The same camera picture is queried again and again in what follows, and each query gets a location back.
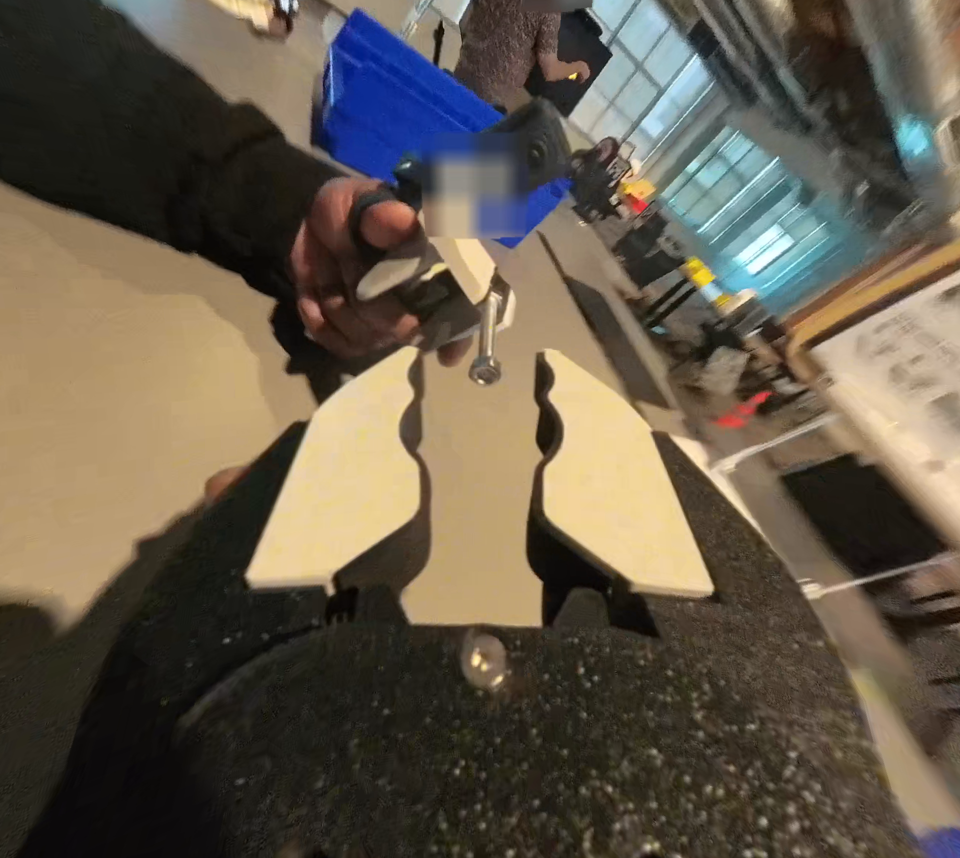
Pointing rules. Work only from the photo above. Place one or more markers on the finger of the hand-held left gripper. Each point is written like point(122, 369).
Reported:
point(465, 273)
point(509, 307)

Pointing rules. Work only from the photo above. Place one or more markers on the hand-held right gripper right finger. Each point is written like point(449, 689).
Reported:
point(607, 498)

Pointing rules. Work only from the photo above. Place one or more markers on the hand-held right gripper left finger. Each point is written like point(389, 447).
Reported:
point(345, 490)

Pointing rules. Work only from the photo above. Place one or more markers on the steel bolt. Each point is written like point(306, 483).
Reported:
point(486, 340)

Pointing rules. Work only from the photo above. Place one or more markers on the blue storage bin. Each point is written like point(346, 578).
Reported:
point(390, 93)

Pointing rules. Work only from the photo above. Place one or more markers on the person's left forearm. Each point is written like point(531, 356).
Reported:
point(150, 123)

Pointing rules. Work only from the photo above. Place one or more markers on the person's right hand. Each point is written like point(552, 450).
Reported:
point(225, 481)

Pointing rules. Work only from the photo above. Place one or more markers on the person's left hand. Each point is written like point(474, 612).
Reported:
point(330, 258)

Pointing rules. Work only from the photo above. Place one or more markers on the yellow storage bin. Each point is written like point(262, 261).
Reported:
point(639, 188)
point(697, 271)

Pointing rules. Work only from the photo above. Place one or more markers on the black desk panel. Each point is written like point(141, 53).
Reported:
point(615, 340)

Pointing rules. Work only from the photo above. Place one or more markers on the black monitor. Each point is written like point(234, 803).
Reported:
point(581, 33)

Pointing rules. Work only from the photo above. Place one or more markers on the orange traffic cone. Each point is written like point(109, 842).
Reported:
point(742, 412)

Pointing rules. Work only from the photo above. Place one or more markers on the instruction board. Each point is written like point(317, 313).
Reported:
point(900, 378)

